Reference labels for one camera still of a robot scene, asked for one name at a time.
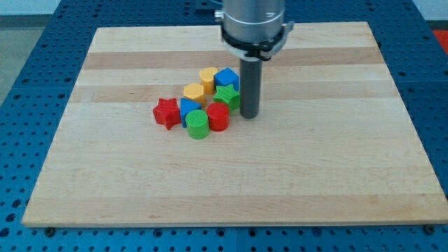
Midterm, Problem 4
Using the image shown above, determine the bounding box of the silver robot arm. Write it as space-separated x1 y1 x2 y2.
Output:
215 0 294 119

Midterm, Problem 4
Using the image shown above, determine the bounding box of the blue cube block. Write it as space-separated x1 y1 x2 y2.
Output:
213 68 239 92

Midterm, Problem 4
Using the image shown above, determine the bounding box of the wooden board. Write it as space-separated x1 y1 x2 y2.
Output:
22 22 447 228

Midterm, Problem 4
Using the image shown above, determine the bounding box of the red star block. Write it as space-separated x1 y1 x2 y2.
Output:
153 98 181 130

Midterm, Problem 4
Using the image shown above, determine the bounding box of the green star block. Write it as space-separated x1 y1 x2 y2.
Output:
213 84 240 112

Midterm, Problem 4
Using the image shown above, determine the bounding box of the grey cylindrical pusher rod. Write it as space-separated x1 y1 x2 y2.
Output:
239 59 263 119

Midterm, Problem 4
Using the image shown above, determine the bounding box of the yellow heart block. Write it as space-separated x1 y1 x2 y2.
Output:
199 67 218 95

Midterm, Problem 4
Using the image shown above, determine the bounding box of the yellow hexagon block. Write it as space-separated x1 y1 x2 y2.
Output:
183 83 206 106

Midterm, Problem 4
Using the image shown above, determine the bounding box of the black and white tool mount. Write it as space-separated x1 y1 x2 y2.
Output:
220 21 294 62

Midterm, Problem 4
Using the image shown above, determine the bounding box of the blue triangle block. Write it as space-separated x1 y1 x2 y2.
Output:
180 98 202 128

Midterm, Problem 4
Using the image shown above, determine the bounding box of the red cylinder block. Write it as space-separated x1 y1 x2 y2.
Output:
206 102 230 132

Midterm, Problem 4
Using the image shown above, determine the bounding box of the green cylinder block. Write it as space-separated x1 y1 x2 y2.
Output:
185 110 209 139

